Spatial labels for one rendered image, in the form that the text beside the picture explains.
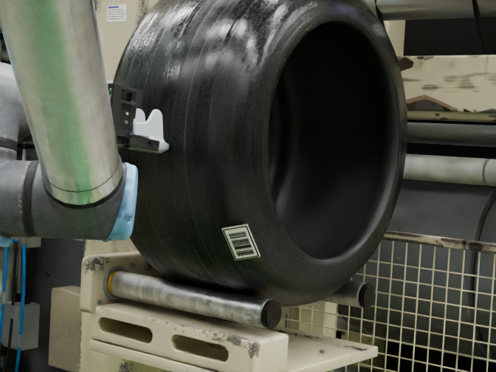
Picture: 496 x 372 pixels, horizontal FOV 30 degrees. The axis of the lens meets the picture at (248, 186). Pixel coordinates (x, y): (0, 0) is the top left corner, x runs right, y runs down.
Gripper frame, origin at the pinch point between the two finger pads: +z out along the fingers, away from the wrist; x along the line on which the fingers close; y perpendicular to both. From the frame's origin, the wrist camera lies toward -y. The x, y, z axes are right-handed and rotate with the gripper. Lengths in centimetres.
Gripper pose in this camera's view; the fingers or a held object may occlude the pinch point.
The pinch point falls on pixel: (160, 150)
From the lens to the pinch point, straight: 135.0
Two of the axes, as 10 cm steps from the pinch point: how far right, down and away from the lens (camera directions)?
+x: -7.8, -0.8, 6.2
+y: 1.3, -9.9, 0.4
